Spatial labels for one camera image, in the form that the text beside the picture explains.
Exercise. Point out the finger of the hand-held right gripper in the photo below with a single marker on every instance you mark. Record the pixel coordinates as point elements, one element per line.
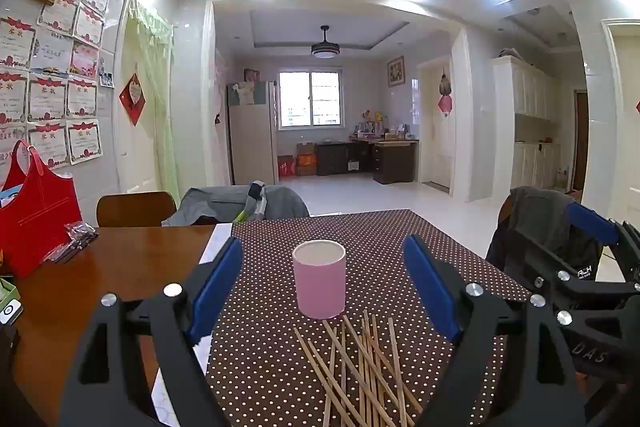
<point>552,279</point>
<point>592,221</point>

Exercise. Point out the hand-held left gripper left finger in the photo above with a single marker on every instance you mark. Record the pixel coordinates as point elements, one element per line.
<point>215,292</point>

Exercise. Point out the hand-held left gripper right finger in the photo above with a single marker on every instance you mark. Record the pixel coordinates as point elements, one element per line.
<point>432,292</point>

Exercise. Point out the bundle of wooden chopsticks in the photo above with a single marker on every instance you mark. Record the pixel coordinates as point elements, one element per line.
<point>367,372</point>

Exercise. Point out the pink cup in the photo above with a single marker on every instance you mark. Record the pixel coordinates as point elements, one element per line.
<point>320,287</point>

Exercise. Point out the black jacket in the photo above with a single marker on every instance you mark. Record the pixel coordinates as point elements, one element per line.
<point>582,257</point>

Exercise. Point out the grey hoodie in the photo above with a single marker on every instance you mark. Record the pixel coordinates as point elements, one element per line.
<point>540,212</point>

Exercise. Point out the small green bag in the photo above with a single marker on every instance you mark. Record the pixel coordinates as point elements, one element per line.
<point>561,177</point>

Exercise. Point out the brown door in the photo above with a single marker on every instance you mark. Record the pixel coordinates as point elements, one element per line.
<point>581,142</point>

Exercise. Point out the wooden chair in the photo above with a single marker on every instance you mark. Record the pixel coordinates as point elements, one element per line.
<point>506,212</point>
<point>135,209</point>

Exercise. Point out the brown polka dot table mat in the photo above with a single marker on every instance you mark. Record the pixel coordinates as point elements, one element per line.
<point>375,227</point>

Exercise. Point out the grey jacket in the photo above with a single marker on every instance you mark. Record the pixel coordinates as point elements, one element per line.
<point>205,204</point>

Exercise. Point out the white door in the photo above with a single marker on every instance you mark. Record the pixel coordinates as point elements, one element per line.
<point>432,147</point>
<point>625,132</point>

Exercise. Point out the dark wooden desk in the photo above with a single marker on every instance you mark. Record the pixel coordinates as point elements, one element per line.
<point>395,162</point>

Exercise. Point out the red cardboard box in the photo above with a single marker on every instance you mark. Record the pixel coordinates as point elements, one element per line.
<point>285,167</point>

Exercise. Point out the clear plastic packet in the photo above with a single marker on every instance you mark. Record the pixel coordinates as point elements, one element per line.
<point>75,239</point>

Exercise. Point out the refrigerator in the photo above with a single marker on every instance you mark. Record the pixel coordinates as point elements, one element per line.
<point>250,142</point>

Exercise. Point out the stack of cardboard boxes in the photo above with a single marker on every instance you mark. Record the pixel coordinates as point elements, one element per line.
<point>305,159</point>

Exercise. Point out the dark low cabinet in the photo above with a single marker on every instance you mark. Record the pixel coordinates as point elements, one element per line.
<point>332,159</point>

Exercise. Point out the group of small desk items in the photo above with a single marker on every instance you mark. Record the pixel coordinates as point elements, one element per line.
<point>375,129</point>

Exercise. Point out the grey bag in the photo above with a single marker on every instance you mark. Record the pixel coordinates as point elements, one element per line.
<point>510,53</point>

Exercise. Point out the green curtain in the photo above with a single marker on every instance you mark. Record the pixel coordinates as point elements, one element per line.
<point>160,107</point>

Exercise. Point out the red felt bag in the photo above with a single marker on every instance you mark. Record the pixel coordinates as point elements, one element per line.
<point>35,217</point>

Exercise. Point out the hanging fan door ornament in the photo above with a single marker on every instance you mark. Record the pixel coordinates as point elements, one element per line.
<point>445,89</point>

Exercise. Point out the small white device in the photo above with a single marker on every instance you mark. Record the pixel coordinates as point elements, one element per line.
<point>10,311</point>

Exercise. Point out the green box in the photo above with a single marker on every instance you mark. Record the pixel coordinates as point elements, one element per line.
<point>6,289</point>

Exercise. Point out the window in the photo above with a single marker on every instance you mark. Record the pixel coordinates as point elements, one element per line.
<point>310,99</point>

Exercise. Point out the small picture on refrigerator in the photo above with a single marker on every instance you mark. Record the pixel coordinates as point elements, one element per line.
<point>250,75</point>

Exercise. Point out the framed flower picture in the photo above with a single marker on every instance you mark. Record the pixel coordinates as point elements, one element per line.
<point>395,71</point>

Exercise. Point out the group of award certificates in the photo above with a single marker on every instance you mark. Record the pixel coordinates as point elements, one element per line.
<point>50,97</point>

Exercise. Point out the ceiling fan lamp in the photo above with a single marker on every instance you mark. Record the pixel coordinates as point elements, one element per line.
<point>325,49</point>

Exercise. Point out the white wall cabinet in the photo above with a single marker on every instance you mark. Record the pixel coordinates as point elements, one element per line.
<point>530,92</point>

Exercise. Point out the small wall photo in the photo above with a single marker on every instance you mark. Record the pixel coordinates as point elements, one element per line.
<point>106,78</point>

